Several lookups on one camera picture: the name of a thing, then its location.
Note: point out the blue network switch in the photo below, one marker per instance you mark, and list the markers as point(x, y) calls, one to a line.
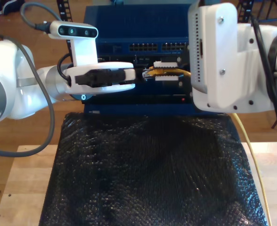
point(138, 23)

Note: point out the dark shoe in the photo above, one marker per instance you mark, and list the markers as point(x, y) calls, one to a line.
point(11, 5)

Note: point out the black equipment rack frame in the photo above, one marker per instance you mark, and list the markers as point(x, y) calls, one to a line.
point(62, 14)

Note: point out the brown chair leg frame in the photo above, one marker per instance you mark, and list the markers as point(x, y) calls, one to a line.
point(274, 123)

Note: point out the black rack drawer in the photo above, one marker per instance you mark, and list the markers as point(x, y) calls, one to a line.
point(152, 99)

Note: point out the black textured mat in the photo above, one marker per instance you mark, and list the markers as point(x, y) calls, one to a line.
point(140, 176)

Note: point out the black rack server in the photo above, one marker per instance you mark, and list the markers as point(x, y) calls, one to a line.
point(143, 60)

